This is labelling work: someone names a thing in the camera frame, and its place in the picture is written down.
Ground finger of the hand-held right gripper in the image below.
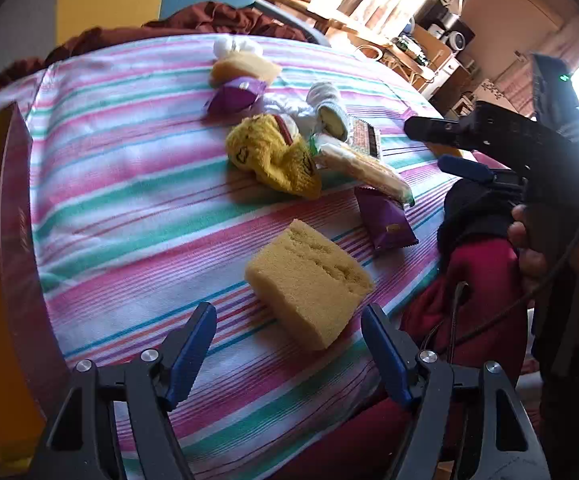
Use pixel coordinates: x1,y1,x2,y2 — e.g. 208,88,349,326
438,155,525,192
403,116,476,150

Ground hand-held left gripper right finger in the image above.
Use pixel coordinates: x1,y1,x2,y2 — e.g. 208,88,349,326
361,304,553,480

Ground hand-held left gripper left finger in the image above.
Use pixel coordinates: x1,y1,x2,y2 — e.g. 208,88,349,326
30,302,218,480

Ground cracker packet green ends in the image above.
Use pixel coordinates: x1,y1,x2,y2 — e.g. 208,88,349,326
310,132,415,207
350,116,383,158

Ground purple snack packet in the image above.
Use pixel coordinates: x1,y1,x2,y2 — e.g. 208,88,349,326
354,186,419,253
204,76,266,116

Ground yellow sponge block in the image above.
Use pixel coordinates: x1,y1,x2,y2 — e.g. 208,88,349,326
210,52,283,87
244,218,375,352

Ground yellow sock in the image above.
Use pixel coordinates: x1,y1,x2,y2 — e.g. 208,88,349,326
226,114,323,198

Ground person's right hand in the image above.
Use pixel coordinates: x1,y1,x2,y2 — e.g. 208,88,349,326
508,204,550,281

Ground black cloth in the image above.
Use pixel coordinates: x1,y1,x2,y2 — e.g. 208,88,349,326
437,178,525,256

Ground silver radio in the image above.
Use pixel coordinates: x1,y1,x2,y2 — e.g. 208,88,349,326
439,27,475,53

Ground cream sock grey cuff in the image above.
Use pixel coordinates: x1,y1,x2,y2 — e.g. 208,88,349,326
305,81,354,142

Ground red cloth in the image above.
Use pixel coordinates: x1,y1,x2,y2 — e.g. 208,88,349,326
270,237,530,480

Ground wooden side table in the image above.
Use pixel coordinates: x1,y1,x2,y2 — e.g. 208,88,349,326
262,0,420,81

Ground grey chair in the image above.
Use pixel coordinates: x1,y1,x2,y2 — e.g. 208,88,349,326
252,0,333,48

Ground striped tablecloth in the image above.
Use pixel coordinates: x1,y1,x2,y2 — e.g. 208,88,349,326
0,35,475,480

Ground brown cloth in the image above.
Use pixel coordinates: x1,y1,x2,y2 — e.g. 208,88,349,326
0,2,315,111

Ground black cable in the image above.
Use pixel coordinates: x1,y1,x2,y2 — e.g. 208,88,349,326
419,195,579,361

